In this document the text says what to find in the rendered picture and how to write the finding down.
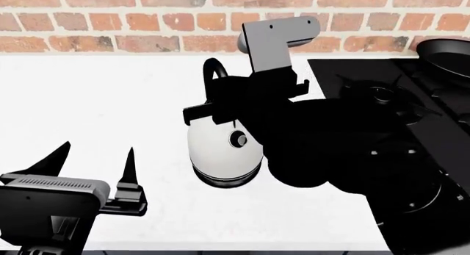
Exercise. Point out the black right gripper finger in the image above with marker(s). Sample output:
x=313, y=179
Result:
x=301, y=91
x=205, y=111

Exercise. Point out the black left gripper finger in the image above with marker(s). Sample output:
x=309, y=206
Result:
x=128, y=169
x=55, y=161

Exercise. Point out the black stove burner grate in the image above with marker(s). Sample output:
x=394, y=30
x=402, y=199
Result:
x=385, y=93

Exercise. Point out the black stove cooktop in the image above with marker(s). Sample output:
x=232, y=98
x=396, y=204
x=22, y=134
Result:
x=437, y=106

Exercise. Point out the black frying pan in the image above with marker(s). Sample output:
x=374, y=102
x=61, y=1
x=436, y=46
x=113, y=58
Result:
x=444, y=55

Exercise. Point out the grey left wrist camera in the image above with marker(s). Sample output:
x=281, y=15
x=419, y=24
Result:
x=47, y=191

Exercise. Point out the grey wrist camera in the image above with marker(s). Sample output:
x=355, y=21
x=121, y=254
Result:
x=271, y=42
x=47, y=191

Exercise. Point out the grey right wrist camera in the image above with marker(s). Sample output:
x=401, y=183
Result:
x=271, y=42

